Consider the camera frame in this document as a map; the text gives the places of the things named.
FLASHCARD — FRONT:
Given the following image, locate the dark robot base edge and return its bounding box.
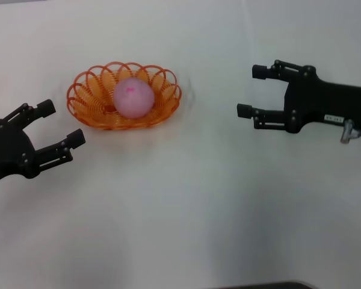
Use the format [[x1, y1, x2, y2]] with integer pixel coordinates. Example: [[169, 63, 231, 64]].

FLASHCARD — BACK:
[[225, 281, 314, 289]]

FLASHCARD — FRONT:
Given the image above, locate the pink peach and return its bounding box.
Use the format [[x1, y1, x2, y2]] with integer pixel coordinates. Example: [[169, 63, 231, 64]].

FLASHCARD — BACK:
[[113, 76, 155, 119]]

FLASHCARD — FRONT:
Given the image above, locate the orange woven plastic basket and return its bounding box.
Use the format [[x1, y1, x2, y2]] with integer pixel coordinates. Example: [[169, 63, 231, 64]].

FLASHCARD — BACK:
[[66, 61, 182, 131]]

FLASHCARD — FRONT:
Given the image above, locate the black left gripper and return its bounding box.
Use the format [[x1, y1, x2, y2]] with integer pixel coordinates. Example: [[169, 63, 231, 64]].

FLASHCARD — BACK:
[[0, 99, 86, 188]]

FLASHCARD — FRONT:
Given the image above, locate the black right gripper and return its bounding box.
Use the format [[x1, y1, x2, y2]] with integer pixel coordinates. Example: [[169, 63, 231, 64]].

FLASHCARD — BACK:
[[237, 59, 361, 134]]

